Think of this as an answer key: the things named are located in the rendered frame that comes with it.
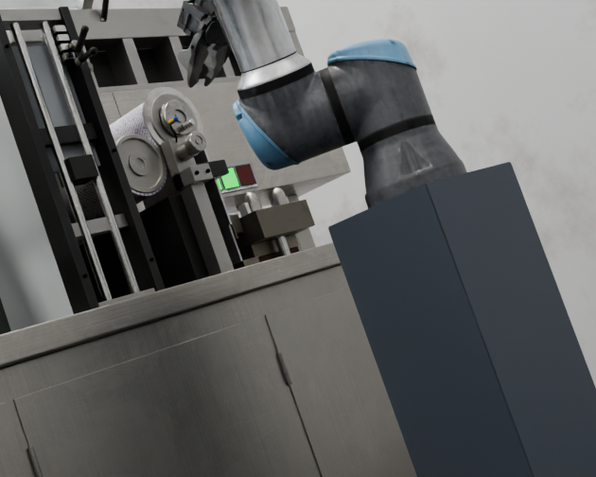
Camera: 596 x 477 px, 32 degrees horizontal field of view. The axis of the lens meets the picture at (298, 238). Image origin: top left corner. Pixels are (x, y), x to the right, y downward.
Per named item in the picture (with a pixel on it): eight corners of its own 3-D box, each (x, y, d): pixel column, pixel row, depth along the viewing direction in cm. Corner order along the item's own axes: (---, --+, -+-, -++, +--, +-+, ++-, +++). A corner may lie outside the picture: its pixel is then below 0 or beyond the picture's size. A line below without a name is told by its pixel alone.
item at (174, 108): (184, 96, 212) (200, 130, 212) (179, 99, 213) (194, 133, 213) (158, 103, 206) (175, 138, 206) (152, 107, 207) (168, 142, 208)
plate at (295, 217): (265, 238, 213) (254, 210, 214) (150, 290, 240) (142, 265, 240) (315, 224, 225) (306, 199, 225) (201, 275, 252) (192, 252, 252)
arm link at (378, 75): (435, 109, 145) (401, 19, 146) (344, 143, 147) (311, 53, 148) (433, 122, 157) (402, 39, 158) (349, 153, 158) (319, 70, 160)
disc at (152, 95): (158, 159, 204) (133, 89, 205) (156, 160, 204) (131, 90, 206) (212, 150, 215) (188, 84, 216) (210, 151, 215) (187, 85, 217)
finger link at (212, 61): (201, 72, 210) (208, 30, 205) (220, 85, 207) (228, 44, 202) (189, 75, 208) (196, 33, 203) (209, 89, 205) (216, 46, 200)
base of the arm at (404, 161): (488, 168, 151) (464, 105, 152) (423, 185, 140) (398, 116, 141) (414, 201, 162) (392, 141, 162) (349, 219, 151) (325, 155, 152)
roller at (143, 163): (126, 196, 196) (105, 136, 197) (55, 237, 213) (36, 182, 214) (173, 187, 205) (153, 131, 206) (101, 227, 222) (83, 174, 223)
